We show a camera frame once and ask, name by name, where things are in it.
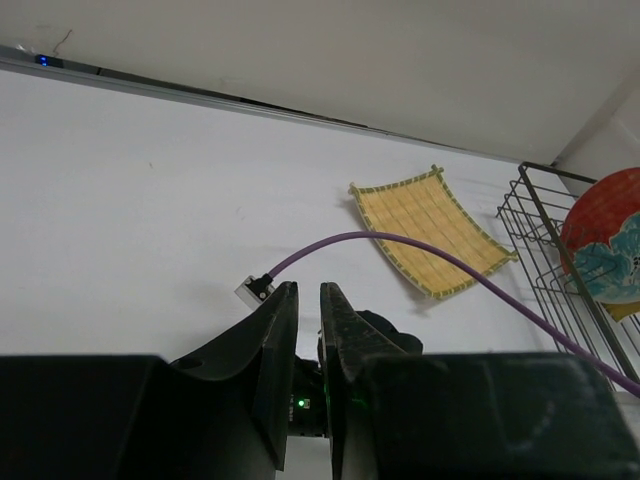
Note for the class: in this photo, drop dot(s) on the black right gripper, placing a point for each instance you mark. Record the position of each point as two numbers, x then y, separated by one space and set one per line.
308 409

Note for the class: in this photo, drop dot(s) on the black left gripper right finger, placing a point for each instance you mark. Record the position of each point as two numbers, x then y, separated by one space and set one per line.
529 415

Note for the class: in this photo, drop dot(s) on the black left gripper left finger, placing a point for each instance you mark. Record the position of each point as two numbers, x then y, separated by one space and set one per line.
219 412

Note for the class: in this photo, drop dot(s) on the red teal floral plate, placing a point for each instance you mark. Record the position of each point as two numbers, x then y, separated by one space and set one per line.
601 235

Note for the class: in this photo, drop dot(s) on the fan-shaped bamboo tray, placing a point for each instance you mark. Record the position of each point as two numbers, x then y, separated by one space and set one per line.
620 311

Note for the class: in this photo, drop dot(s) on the square bamboo tray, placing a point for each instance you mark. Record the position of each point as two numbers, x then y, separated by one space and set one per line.
424 208

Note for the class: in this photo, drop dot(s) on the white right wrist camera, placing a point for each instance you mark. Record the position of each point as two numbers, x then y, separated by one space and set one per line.
255 291

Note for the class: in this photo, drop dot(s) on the dark wire dish rack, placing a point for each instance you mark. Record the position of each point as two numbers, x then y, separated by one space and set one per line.
533 212

